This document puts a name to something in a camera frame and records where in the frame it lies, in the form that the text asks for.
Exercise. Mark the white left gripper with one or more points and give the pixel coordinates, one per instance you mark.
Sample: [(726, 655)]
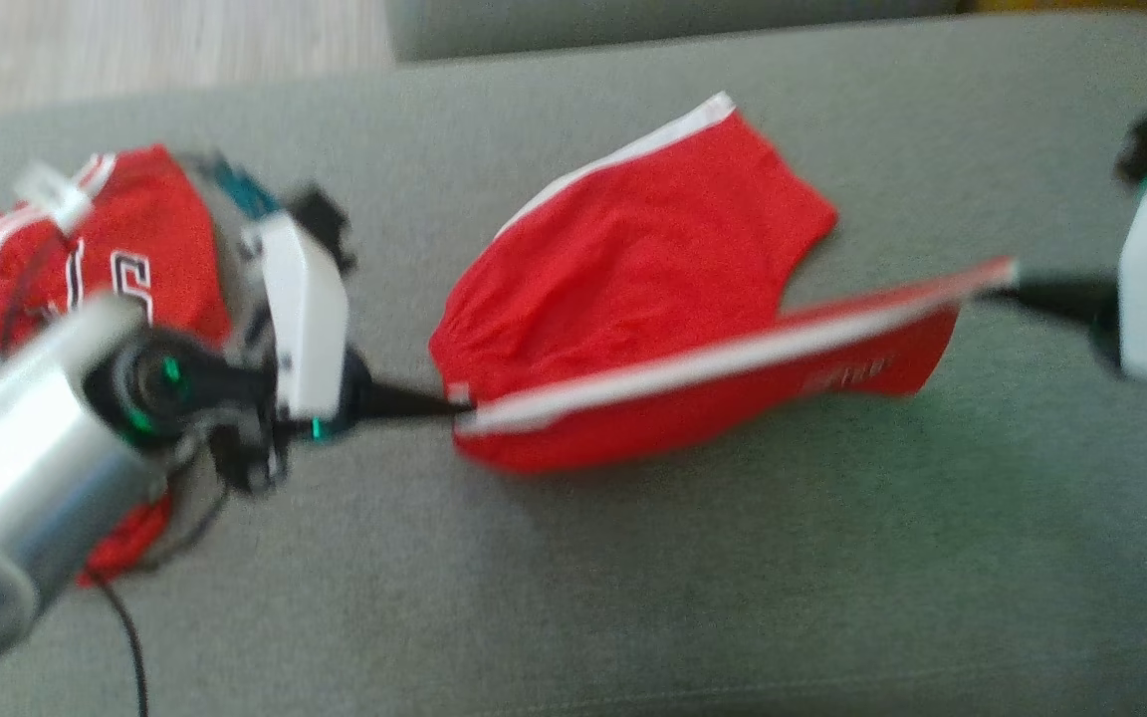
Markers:
[(307, 319)]

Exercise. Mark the red shorts with white stripe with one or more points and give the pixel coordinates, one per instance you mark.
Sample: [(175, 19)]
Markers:
[(633, 259)]

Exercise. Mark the red white basketball jersey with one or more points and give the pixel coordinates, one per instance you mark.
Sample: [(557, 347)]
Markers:
[(150, 259)]

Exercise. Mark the grey fabric sofa seat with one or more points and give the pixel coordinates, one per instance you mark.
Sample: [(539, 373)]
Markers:
[(633, 578)]

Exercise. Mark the grey sofa cushion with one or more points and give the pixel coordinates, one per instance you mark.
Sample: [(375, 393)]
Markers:
[(633, 20)]

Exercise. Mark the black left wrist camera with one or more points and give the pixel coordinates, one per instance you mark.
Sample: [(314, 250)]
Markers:
[(320, 219)]

